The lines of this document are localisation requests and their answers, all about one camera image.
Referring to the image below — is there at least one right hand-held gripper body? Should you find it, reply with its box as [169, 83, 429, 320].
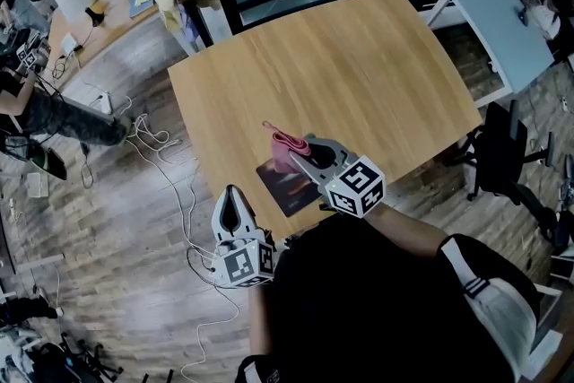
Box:
[317, 150, 387, 220]

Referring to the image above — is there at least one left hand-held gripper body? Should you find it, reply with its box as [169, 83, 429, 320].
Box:
[209, 231, 276, 289]

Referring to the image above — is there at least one dark printed mouse pad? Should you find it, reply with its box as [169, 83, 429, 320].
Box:
[255, 156, 324, 219]

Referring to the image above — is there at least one pink cloth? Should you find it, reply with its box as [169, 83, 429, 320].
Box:
[262, 120, 313, 176]

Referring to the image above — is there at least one person's left forearm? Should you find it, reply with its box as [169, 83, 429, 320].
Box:
[248, 284, 275, 359]

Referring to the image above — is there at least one person's right forearm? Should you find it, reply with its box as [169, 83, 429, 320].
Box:
[362, 204, 450, 262]

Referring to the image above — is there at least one person's black and white clothing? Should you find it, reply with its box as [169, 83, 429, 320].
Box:
[235, 214, 543, 383]

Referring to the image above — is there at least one black office chair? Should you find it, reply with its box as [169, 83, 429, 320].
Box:
[443, 100, 561, 239]

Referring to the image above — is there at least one small white power strip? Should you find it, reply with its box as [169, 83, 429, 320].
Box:
[96, 91, 114, 116]

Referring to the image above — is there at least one white box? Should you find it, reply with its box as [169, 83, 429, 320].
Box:
[26, 172, 50, 199]

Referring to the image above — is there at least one light blue table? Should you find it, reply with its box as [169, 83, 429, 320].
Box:
[430, 0, 558, 109]

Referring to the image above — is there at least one long wooden desk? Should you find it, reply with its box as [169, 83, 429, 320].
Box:
[44, 0, 180, 87]

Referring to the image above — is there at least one white adapter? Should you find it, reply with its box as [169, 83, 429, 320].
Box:
[60, 33, 81, 57]

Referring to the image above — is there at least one white cable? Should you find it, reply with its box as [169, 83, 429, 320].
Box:
[180, 285, 242, 383]
[124, 113, 216, 259]

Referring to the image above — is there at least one black cable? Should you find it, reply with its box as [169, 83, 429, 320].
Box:
[185, 245, 241, 292]

